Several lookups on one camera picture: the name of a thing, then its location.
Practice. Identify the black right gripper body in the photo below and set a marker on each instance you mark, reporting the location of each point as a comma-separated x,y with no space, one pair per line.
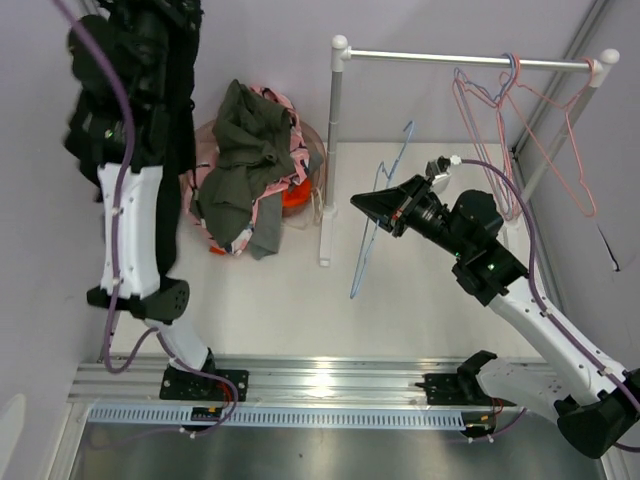
422,215

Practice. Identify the blue hanger with black shorts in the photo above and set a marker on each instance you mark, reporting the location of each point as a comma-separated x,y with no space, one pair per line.
383,179

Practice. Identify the orange shorts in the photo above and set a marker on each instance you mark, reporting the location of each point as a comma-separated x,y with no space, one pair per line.
297,195

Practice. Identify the pink hanger of patterned shorts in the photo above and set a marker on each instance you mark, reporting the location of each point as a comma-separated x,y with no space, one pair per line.
480,135

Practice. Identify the blue hanger of grey shorts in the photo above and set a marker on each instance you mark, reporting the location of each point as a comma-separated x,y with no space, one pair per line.
475,120

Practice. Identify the grey shorts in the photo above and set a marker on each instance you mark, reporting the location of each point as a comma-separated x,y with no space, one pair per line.
266,238

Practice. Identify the olive green shorts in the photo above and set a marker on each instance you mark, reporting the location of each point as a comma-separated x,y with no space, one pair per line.
253,132

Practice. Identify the pink hanger of orange shorts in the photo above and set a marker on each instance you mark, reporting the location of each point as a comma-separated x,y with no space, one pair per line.
552,95

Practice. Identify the pink shark print shorts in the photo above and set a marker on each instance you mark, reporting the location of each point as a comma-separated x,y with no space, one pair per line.
301,156

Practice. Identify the black shorts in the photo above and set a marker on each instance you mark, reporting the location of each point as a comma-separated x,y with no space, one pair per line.
152,47

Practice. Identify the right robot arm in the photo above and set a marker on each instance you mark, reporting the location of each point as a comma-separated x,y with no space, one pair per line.
595,399

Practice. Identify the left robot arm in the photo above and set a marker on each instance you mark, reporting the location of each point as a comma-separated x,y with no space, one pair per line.
132,135

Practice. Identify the brown translucent laundry basket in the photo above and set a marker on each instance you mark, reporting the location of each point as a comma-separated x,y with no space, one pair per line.
298,218

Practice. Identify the clothes rack with metal rod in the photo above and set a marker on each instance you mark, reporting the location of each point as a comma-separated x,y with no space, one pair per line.
342,52

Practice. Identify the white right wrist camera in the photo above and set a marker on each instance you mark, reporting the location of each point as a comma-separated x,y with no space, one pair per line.
438,172

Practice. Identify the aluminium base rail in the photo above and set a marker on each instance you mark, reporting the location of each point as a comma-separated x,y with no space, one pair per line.
313,392

